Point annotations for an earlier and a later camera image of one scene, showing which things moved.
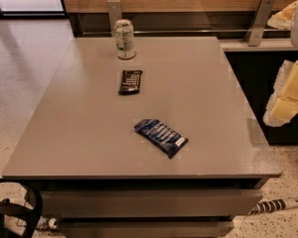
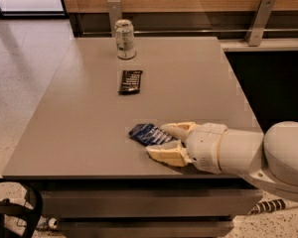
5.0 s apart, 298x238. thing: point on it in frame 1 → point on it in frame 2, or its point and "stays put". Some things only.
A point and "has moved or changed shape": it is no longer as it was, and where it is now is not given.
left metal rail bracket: x=114 y=12 stays put
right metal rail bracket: x=254 y=33 stays put
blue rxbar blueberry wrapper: x=163 y=138 has moved or changed shape
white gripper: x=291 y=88 → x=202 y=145
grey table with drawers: x=142 y=137 stays put
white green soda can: x=124 y=32 stays put
